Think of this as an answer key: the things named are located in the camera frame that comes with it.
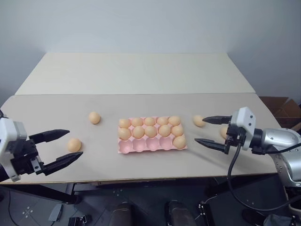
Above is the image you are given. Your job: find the black table frame beam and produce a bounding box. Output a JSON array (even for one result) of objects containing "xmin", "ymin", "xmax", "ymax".
[{"xmin": 0, "ymin": 183, "xmax": 82, "ymax": 205}]

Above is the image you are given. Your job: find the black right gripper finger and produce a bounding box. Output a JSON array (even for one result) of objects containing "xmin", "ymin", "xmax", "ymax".
[
  {"xmin": 194, "ymin": 138, "xmax": 230, "ymax": 154},
  {"xmin": 202, "ymin": 115, "xmax": 233, "ymax": 126}
]

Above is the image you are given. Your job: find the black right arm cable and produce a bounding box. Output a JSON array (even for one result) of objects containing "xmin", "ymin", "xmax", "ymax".
[{"xmin": 226, "ymin": 140, "xmax": 301, "ymax": 210}]

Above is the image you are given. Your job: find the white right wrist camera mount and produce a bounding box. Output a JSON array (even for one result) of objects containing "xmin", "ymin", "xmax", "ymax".
[{"xmin": 229, "ymin": 106, "xmax": 257, "ymax": 151}]

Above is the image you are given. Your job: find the silver robot body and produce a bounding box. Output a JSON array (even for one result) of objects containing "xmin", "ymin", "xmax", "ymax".
[{"xmin": 262, "ymin": 210, "xmax": 301, "ymax": 226}]

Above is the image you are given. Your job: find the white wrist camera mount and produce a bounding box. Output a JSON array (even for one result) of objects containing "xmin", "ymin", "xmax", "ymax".
[
  {"xmin": 0, "ymin": 117, "xmax": 29, "ymax": 182},
  {"xmin": 229, "ymin": 106, "xmax": 257, "ymax": 151}
]

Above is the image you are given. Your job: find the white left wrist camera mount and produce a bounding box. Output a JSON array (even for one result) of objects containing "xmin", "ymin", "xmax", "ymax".
[{"xmin": 0, "ymin": 117, "xmax": 29, "ymax": 182}]

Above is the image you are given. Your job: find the pink egg tray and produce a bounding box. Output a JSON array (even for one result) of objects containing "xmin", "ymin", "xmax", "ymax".
[{"xmin": 117, "ymin": 115, "xmax": 189, "ymax": 155}]

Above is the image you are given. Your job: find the grey floor bracket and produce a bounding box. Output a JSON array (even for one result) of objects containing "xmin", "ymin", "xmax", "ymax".
[{"xmin": 48, "ymin": 203, "xmax": 63, "ymax": 222}]

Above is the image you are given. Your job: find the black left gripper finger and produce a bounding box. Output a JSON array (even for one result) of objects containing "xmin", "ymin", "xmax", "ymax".
[
  {"xmin": 43, "ymin": 151, "xmax": 84, "ymax": 176},
  {"xmin": 28, "ymin": 129, "xmax": 71, "ymax": 145}
]

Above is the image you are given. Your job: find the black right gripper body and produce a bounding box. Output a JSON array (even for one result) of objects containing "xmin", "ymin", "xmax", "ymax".
[{"xmin": 225, "ymin": 122, "xmax": 245, "ymax": 154}]

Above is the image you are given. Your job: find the brown cardboard box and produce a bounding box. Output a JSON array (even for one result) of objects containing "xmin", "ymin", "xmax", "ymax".
[{"xmin": 258, "ymin": 96, "xmax": 301, "ymax": 131}]

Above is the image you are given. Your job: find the dark rounded shape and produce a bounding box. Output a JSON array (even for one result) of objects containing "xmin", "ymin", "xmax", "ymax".
[
  {"xmin": 164, "ymin": 200, "xmax": 190, "ymax": 226},
  {"xmin": 112, "ymin": 202, "xmax": 135, "ymax": 226}
]

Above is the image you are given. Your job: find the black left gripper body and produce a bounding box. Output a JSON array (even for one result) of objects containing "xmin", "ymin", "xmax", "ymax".
[{"xmin": 6, "ymin": 138, "xmax": 46, "ymax": 177}]

